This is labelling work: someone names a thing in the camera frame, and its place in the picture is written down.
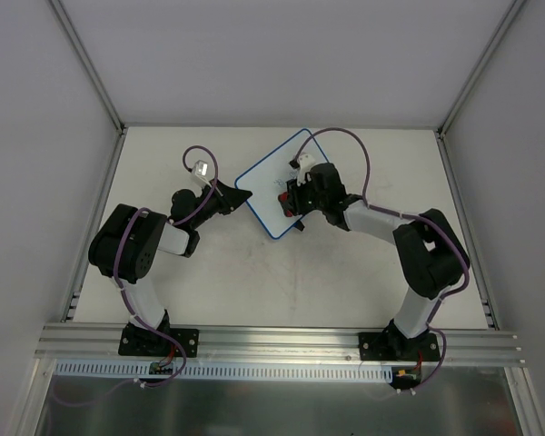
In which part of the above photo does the blue framed whiteboard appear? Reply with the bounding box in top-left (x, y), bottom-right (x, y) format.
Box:
top-left (234, 128), bottom-right (312, 240)

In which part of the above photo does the red bone-shaped eraser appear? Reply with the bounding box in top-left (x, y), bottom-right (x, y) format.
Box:
top-left (278, 192), bottom-right (294, 218)

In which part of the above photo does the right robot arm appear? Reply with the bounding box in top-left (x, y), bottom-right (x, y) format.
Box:
top-left (278, 160), bottom-right (471, 360)

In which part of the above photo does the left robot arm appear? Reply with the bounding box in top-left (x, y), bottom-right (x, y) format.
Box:
top-left (88, 181), bottom-right (253, 354)

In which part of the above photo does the black whiteboard foot clip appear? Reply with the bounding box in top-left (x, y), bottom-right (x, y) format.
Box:
top-left (294, 220), bottom-right (305, 232)

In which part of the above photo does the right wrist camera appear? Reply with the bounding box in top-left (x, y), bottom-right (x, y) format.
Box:
top-left (289, 154), bottom-right (317, 186)

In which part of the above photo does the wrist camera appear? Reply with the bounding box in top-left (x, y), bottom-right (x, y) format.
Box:
top-left (289, 154), bottom-right (317, 186)
top-left (191, 160), bottom-right (211, 186)

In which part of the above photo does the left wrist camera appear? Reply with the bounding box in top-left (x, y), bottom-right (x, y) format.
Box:
top-left (191, 160), bottom-right (211, 186)

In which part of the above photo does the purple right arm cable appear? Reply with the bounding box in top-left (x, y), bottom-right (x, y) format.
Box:
top-left (288, 128), bottom-right (472, 387)

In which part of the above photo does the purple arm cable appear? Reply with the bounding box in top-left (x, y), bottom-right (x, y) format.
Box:
top-left (113, 144), bottom-right (218, 388)
top-left (288, 128), bottom-right (472, 387)

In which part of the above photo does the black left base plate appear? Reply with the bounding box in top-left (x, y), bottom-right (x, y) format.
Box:
top-left (118, 323), bottom-right (200, 358)

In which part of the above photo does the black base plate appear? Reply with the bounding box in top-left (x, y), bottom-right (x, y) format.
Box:
top-left (358, 332), bottom-right (441, 362)
top-left (118, 323), bottom-right (200, 358)

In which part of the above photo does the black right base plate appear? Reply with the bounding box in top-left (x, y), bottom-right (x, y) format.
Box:
top-left (358, 332), bottom-right (441, 362)

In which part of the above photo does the left aluminium frame post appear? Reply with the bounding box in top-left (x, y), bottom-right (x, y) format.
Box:
top-left (46, 0), bottom-right (124, 134)

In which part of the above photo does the aluminium frame post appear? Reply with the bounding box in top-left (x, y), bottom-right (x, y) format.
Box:
top-left (46, 0), bottom-right (124, 134)
top-left (437, 0), bottom-right (528, 138)

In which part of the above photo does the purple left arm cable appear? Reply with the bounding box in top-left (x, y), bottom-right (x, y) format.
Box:
top-left (113, 144), bottom-right (218, 388)

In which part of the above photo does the white slotted cable duct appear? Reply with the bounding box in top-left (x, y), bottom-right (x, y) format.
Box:
top-left (54, 360), bottom-right (393, 383)

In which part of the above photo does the right aluminium frame post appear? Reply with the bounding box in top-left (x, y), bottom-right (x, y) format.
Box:
top-left (437, 0), bottom-right (528, 138)

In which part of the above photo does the aluminium mounting rail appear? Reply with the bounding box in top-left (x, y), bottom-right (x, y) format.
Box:
top-left (35, 322), bottom-right (527, 367)

